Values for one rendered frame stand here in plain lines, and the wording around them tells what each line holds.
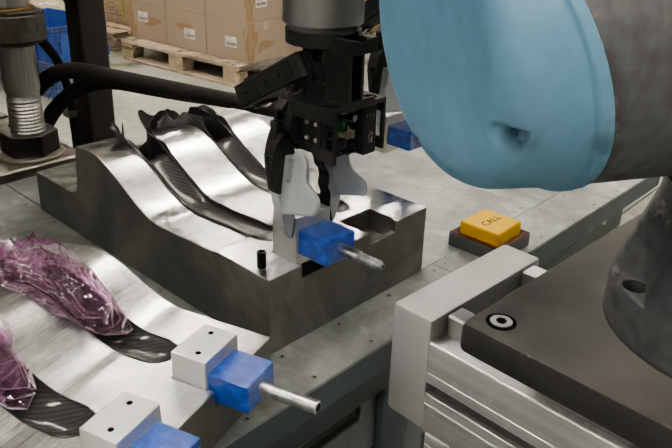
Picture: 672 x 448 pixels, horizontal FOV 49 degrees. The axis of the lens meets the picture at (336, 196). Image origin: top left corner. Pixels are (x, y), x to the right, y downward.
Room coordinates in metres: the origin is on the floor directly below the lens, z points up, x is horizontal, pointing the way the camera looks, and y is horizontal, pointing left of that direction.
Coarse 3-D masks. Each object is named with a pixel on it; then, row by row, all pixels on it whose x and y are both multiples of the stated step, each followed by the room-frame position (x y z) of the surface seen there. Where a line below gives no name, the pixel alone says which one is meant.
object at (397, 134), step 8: (392, 112) 0.99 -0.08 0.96; (400, 112) 1.00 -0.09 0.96; (392, 120) 0.98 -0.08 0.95; (400, 120) 1.00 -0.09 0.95; (376, 128) 0.98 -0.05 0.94; (392, 128) 0.97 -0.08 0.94; (400, 128) 0.96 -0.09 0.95; (408, 128) 0.97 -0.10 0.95; (384, 136) 0.97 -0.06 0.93; (392, 136) 0.97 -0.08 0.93; (400, 136) 0.96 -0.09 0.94; (408, 136) 0.95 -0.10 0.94; (384, 144) 0.97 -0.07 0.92; (392, 144) 0.97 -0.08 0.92; (400, 144) 0.96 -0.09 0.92; (408, 144) 0.95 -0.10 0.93; (416, 144) 0.96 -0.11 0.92; (384, 152) 0.97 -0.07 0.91
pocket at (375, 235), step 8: (352, 216) 0.79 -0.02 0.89; (360, 216) 0.81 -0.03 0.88; (368, 216) 0.82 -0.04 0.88; (376, 216) 0.81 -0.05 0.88; (384, 216) 0.80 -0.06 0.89; (352, 224) 0.80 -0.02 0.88; (360, 224) 0.81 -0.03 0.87; (368, 224) 0.82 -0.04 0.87; (376, 224) 0.81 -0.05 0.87; (384, 224) 0.80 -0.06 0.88; (392, 224) 0.79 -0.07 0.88; (376, 232) 0.81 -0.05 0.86; (384, 232) 0.80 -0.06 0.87; (392, 232) 0.78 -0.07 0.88; (376, 240) 0.76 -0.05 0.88
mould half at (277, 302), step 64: (192, 128) 0.97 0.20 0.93; (256, 128) 1.01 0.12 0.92; (64, 192) 0.92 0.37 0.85; (128, 192) 0.81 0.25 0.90; (256, 192) 0.87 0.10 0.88; (384, 192) 0.87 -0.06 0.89; (128, 256) 0.82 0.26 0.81; (192, 256) 0.72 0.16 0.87; (256, 256) 0.69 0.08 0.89; (384, 256) 0.77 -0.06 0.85; (256, 320) 0.65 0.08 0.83; (320, 320) 0.69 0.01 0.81
